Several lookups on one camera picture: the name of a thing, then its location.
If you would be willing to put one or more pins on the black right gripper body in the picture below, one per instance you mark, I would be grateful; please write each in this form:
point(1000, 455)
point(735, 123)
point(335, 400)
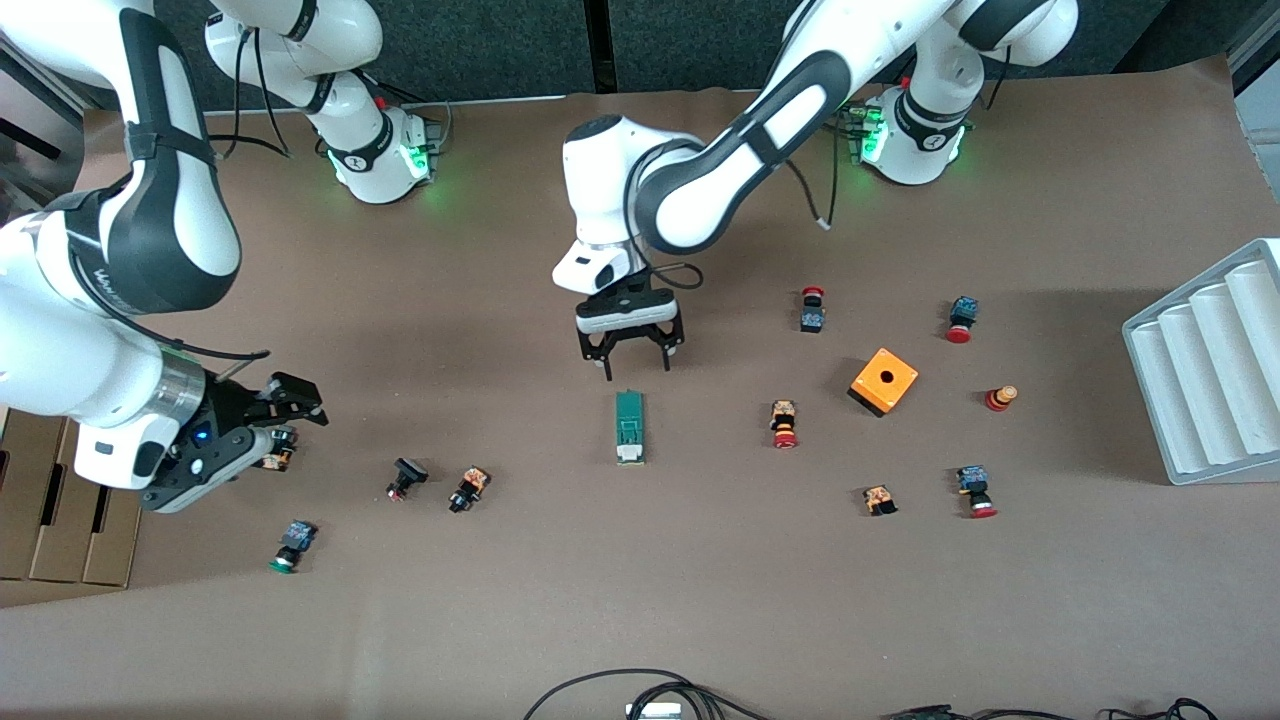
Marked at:
point(233, 408)

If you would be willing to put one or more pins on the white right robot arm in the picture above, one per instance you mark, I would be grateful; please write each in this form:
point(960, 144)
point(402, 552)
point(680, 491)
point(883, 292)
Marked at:
point(60, 350)

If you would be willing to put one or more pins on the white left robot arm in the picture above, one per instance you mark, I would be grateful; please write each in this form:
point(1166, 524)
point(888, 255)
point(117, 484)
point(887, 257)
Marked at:
point(600, 170)

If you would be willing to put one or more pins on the green push button blue block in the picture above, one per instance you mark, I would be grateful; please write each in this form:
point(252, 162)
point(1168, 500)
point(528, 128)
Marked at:
point(298, 536)

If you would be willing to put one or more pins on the red mushroom button orange block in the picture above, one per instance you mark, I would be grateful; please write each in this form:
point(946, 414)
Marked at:
point(783, 412)

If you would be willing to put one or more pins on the red mushroom button blue block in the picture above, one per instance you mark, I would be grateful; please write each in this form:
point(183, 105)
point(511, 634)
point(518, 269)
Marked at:
point(970, 478)
point(812, 320)
point(964, 308)

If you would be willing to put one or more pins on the brown cardboard divider box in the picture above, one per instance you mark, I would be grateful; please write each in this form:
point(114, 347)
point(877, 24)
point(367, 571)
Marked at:
point(60, 540)

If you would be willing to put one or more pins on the orange contact block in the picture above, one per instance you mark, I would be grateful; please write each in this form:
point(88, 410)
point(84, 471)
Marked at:
point(879, 497)

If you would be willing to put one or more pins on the red yellow knob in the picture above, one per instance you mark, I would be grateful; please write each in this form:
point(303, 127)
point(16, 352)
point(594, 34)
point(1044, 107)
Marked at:
point(998, 399)

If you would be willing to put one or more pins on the grey ridged plastic tray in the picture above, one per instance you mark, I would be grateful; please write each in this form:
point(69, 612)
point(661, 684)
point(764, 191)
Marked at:
point(1210, 380)

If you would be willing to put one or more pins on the orange button enclosure box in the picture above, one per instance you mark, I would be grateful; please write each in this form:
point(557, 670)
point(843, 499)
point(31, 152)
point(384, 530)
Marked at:
point(890, 385)

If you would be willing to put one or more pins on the black vertical post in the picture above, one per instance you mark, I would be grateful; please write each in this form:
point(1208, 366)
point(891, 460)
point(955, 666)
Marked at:
point(600, 45)

